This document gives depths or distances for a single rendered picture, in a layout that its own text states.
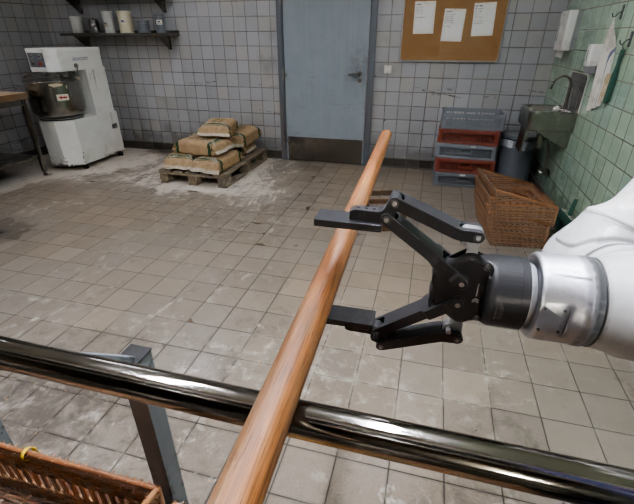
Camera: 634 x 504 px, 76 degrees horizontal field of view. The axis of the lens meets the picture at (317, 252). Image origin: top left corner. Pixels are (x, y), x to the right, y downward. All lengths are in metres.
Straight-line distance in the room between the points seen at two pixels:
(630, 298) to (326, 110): 4.91
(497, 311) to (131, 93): 6.21
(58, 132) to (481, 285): 5.45
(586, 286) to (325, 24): 4.88
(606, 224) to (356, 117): 4.68
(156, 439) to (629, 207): 0.83
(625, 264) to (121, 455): 1.77
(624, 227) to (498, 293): 0.21
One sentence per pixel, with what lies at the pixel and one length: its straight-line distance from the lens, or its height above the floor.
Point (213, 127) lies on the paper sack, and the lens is 4.70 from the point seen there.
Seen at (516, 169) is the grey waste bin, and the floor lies 0.22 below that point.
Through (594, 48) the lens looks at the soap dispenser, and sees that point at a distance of 3.86.
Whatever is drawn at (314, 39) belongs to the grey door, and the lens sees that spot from 5.21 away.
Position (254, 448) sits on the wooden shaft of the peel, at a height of 1.21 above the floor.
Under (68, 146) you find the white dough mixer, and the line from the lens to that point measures 5.71.
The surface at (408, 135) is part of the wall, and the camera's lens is 5.17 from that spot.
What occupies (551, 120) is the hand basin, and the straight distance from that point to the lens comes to 4.05.
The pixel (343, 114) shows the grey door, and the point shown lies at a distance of 5.20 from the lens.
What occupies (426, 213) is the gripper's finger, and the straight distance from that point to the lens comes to 0.41.
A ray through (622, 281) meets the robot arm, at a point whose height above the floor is 1.24.
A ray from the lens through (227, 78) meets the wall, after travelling 5.66.
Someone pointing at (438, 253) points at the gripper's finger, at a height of 1.24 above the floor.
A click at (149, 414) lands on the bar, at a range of 0.84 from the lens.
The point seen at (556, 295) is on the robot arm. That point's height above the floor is 1.22.
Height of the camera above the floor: 1.43
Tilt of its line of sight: 28 degrees down
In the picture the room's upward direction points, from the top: straight up
